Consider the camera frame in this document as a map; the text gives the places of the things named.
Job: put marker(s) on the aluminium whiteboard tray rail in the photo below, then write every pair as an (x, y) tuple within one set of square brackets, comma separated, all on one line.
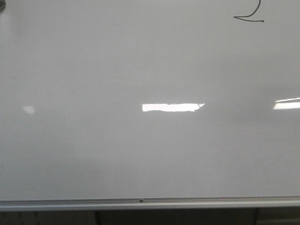
[(151, 203)]

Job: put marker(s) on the large white whiteboard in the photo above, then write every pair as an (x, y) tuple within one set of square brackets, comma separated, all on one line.
[(115, 99)]

